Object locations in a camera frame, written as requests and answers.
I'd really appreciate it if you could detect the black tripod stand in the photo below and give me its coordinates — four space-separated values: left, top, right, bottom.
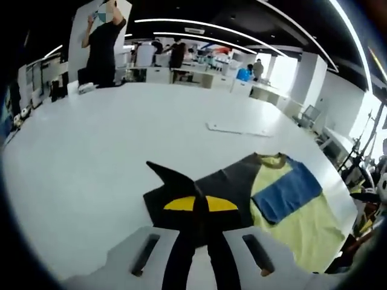
338 105 387 173

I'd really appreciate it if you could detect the white flat strip with holes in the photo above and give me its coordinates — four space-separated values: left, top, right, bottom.
205 121 275 138

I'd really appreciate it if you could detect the yellow black blue garment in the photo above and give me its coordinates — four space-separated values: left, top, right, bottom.
142 152 345 266

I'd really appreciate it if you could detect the white desk row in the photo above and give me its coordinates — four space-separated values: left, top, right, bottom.
123 65 291 105

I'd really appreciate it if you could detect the white rounded chair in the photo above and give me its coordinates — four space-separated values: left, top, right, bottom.
137 45 152 66

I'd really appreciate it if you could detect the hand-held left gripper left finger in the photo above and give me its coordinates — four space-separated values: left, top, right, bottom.
104 195 200 290

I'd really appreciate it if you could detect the grey swivel office chair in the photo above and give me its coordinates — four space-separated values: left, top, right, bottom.
299 104 322 128

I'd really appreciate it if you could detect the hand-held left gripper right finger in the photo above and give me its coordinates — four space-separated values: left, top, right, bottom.
201 195 296 290

